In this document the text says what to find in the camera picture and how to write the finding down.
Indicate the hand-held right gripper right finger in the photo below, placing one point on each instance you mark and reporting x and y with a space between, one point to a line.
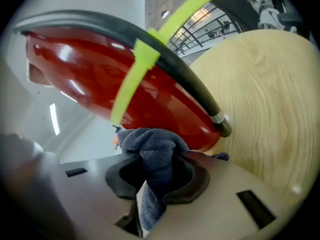
220 209

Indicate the black metal railing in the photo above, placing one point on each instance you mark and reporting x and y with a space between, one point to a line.
200 34

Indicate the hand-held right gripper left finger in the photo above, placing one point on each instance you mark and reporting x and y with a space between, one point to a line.
95 191

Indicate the round yellow wooden table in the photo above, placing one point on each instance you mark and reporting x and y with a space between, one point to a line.
262 96

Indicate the grey clothing pile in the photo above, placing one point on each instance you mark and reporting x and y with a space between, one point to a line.
268 17

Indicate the red fire extinguisher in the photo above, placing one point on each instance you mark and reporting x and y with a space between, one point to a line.
87 71

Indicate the dark blue cloth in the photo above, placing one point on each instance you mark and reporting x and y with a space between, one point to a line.
155 154

